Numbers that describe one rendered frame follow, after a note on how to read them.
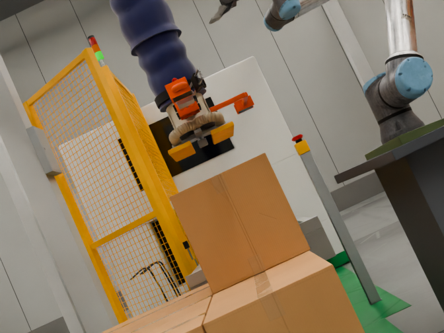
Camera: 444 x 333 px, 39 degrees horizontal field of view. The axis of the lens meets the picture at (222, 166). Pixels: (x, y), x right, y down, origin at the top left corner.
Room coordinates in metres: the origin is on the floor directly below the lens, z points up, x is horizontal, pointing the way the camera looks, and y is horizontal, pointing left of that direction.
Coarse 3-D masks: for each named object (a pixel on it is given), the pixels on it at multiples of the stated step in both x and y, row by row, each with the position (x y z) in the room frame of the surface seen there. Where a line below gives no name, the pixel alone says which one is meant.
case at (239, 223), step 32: (256, 160) 2.32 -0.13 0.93; (192, 192) 2.33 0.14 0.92; (224, 192) 2.33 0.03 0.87; (256, 192) 2.32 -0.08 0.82; (192, 224) 2.33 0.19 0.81; (224, 224) 2.33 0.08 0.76; (256, 224) 2.33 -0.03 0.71; (288, 224) 2.32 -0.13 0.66; (224, 256) 2.33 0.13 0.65; (256, 256) 2.33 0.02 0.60; (288, 256) 2.32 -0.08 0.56; (224, 288) 2.33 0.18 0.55
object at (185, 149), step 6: (180, 144) 2.50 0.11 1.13; (186, 144) 2.47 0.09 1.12; (168, 150) 2.47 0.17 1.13; (174, 150) 2.47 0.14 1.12; (180, 150) 2.49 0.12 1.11; (186, 150) 2.57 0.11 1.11; (192, 150) 2.66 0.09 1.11; (174, 156) 2.58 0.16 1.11; (180, 156) 2.67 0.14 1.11; (186, 156) 2.76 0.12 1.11
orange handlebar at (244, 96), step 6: (180, 84) 1.99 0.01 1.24; (186, 84) 2.00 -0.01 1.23; (174, 90) 1.99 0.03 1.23; (234, 96) 2.68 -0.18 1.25; (240, 96) 2.68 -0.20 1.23; (246, 96) 2.70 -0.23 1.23; (222, 102) 2.68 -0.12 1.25; (228, 102) 2.68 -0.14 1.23; (246, 102) 2.86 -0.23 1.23; (210, 108) 2.68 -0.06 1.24; (216, 108) 2.68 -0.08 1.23
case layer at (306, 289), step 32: (256, 288) 1.95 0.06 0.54; (288, 288) 1.73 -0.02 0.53; (320, 288) 1.73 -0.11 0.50; (128, 320) 2.87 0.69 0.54; (160, 320) 2.28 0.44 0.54; (192, 320) 1.89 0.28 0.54; (224, 320) 1.73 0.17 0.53; (256, 320) 1.73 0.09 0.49; (288, 320) 1.73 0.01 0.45; (320, 320) 1.73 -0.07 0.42; (352, 320) 1.73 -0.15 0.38
